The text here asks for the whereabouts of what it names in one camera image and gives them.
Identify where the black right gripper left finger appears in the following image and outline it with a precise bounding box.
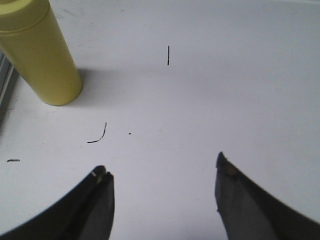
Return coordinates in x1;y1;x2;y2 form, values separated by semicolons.
0;165;115;240

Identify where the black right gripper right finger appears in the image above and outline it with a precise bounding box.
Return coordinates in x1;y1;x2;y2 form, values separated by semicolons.
215;152;320;240

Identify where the yellow squeeze bottle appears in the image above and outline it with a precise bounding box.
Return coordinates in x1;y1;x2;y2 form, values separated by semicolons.
0;0;83;106

